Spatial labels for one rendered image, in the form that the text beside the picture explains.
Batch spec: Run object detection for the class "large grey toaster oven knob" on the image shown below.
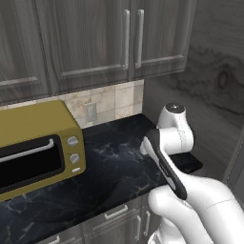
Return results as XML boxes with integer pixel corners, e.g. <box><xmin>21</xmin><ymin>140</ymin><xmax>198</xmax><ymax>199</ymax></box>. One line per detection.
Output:
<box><xmin>66</xmin><ymin>135</ymin><xmax>80</xmax><ymax>148</ymax></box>
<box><xmin>69</xmin><ymin>152</ymin><xmax>81</xmax><ymax>165</ymax></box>

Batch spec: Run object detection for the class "yellow toaster oven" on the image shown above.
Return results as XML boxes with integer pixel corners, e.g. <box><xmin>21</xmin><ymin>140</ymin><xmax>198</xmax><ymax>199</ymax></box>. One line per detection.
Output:
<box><xmin>0</xmin><ymin>99</ymin><xmax>87</xmax><ymax>203</ymax></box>

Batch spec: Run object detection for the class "grey wooden drawer front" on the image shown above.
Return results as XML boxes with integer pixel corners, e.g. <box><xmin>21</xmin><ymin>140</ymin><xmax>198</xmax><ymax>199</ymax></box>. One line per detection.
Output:
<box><xmin>81</xmin><ymin>195</ymin><xmax>145</xmax><ymax>236</ymax></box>
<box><xmin>36</xmin><ymin>224</ymin><xmax>84</xmax><ymax>244</ymax></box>

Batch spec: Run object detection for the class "grey wooden tall side panel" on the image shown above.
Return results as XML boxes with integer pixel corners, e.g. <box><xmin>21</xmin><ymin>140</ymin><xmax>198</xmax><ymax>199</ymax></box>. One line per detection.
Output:
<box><xmin>141</xmin><ymin>0</ymin><xmax>244</xmax><ymax>186</ymax></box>

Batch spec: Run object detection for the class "white wall outlet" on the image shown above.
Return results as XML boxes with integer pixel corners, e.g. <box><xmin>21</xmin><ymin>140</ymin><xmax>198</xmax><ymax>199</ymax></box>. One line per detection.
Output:
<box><xmin>83</xmin><ymin>101</ymin><xmax>98</xmax><ymax>124</ymax></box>

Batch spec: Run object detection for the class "silver wall cupboard handle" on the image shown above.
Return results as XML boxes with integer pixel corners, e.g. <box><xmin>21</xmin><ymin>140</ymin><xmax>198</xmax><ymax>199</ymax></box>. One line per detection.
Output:
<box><xmin>122</xmin><ymin>9</ymin><xmax>131</xmax><ymax>71</ymax></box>
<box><xmin>134</xmin><ymin>9</ymin><xmax>145</xmax><ymax>70</ymax></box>

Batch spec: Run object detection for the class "silver drawer handle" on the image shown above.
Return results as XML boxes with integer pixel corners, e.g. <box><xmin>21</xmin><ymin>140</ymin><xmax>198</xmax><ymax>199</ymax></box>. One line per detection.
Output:
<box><xmin>47</xmin><ymin>234</ymin><xmax>61</xmax><ymax>244</ymax></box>
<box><xmin>104</xmin><ymin>204</ymin><xmax>130</xmax><ymax>221</ymax></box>

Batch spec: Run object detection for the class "grey wooden wall cupboard door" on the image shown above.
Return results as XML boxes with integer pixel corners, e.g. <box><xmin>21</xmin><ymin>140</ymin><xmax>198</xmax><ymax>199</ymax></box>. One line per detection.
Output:
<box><xmin>0</xmin><ymin>0</ymin><xmax>52</xmax><ymax>106</ymax></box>
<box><xmin>33</xmin><ymin>0</ymin><xmax>133</xmax><ymax>95</ymax></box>
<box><xmin>129</xmin><ymin>0</ymin><xmax>198</xmax><ymax>81</ymax></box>

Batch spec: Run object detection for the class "white toaster oven handle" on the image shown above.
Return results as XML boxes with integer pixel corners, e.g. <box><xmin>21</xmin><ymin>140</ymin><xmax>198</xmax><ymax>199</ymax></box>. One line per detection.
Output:
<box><xmin>0</xmin><ymin>138</ymin><xmax>55</xmax><ymax>164</ymax></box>

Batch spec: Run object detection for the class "silver base cupboard handle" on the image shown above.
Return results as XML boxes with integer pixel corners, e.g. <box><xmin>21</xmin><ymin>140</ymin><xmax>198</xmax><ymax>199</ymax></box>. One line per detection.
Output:
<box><xmin>143</xmin><ymin>210</ymin><xmax>152</xmax><ymax>237</ymax></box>
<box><xmin>134</xmin><ymin>214</ymin><xmax>142</xmax><ymax>242</ymax></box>

